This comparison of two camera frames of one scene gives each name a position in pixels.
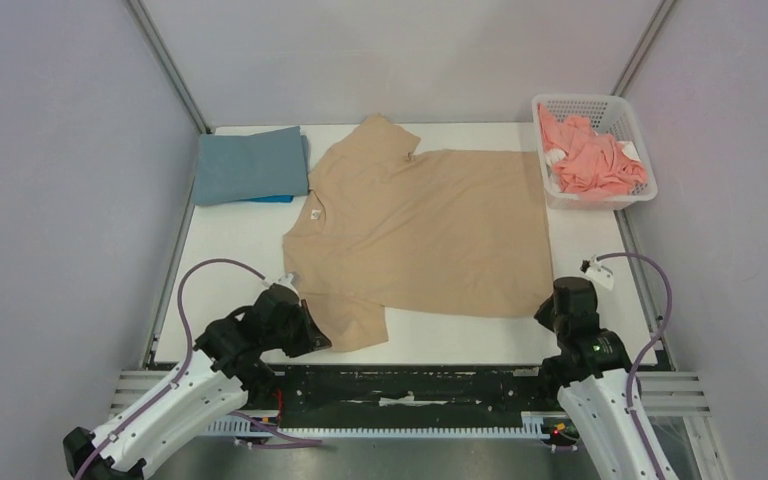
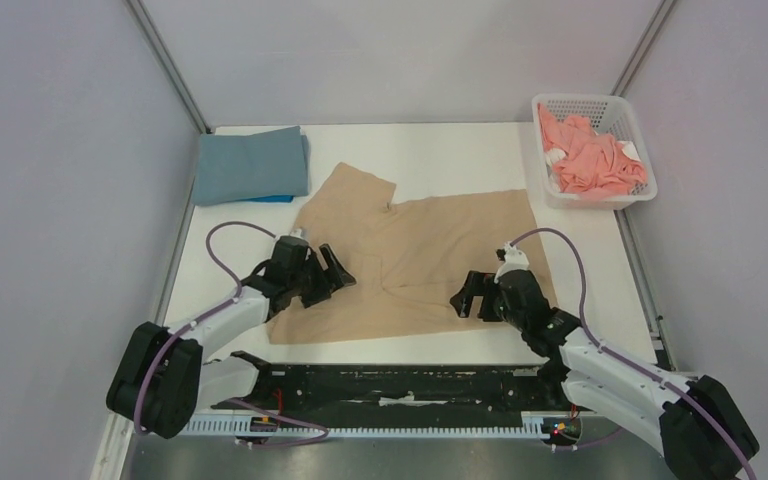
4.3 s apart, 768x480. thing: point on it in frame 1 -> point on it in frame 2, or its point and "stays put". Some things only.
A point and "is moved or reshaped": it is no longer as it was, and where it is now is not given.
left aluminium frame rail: (172, 66) stays put
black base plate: (396, 391) stays put
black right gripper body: (573, 291) -> (486, 299)
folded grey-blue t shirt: (234, 167) stays put
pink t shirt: (592, 163) stays put
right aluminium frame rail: (661, 14) stays put
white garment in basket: (629, 149) stays put
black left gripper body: (296, 338) -> (297, 283)
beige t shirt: (382, 227) is moved or reshaped
